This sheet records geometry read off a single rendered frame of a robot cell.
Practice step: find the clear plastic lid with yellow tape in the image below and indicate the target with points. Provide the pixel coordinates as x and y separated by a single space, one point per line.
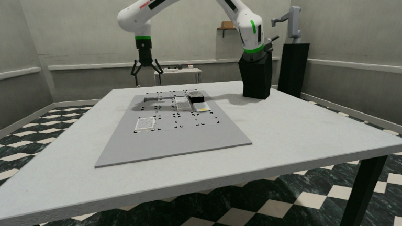
201 107

